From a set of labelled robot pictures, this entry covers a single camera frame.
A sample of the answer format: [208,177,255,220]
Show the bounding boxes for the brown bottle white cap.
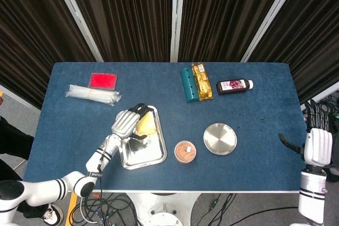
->
[216,78,254,96]

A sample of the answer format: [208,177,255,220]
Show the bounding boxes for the yellow sponge block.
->
[135,111,157,135]

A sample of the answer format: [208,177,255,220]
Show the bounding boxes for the clear plastic cup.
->
[174,140,198,165]

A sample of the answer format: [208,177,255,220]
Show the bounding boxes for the rectangular steel tray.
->
[115,105,168,170]

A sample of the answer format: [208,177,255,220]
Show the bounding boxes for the dark brown pleated curtain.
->
[0,0,97,110]
[248,0,339,105]
[177,0,292,62]
[63,0,175,62]

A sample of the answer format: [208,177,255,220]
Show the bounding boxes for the round steel plate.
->
[203,122,238,156]

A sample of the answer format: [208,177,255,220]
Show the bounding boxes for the tangle of floor cables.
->
[71,193,141,226]

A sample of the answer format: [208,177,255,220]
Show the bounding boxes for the white partition post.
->
[169,0,181,62]
[240,0,305,62]
[301,80,339,111]
[49,0,104,62]

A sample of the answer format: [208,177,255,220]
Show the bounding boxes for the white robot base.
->
[127,192,202,226]

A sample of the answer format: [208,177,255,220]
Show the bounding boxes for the gold snack packet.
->
[191,62,214,102]

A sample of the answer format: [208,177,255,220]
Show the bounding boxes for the black floor cable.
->
[201,193,236,226]

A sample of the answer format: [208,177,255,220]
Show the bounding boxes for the blue table cloth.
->
[23,61,316,192]

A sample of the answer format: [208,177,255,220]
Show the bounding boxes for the teal plastic holder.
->
[180,66,199,104]

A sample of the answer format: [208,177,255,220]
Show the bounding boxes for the clear case red contents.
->
[87,72,118,91]

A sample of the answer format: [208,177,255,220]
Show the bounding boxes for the bundle of clear straws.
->
[65,84,122,106]

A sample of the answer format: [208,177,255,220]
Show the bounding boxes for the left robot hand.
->
[111,103,151,141]

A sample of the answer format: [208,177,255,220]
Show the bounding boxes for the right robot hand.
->
[278,98,334,167]

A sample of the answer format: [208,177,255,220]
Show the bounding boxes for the white black sneaker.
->
[42,203,65,225]

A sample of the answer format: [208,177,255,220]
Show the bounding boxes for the coiled black cables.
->
[316,95,339,115]

